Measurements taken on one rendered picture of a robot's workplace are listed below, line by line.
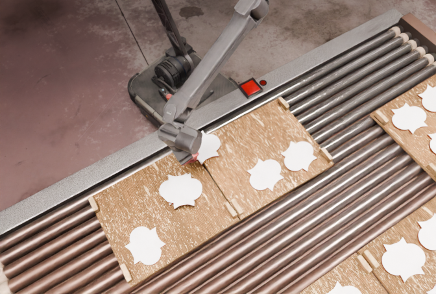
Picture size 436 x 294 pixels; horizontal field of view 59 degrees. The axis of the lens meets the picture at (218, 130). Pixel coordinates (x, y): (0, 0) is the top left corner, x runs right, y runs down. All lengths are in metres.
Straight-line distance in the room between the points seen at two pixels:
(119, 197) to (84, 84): 1.67
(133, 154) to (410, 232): 1.01
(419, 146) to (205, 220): 0.85
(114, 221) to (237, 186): 0.44
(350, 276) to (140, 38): 2.39
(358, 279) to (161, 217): 0.67
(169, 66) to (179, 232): 1.28
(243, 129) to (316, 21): 1.95
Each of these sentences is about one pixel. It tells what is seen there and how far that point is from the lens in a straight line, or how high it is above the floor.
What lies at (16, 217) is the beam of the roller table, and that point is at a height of 0.92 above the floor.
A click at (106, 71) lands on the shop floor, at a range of 3.02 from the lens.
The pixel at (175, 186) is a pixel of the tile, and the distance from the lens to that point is 1.38.
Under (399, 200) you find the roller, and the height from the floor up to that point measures 0.92.
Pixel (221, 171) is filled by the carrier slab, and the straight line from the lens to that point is 1.43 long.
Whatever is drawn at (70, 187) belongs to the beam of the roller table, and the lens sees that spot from 1.53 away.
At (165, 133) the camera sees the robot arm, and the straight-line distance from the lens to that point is 1.15.
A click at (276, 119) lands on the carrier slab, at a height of 0.94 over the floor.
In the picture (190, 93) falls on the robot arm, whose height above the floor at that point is 1.32.
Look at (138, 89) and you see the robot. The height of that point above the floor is 0.24.
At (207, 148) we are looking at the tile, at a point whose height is 1.05.
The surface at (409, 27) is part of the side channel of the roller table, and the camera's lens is 2.04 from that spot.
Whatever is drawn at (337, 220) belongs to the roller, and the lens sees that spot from 1.43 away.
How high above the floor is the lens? 2.23
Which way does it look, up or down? 59 degrees down
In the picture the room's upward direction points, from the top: 1 degrees counter-clockwise
